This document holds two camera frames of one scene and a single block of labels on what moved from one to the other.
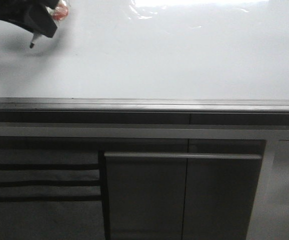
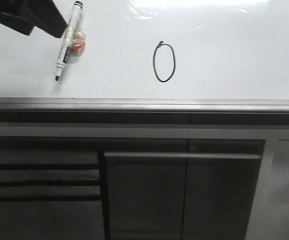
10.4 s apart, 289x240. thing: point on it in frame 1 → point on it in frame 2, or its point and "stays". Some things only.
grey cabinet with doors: x=181 y=189 stays
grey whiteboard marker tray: x=143 y=111 stays
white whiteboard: x=153 y=49 stays
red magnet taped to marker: x=61 y=12 → x=78 y=42
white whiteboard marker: x=35 y=36 → x=74 y=42
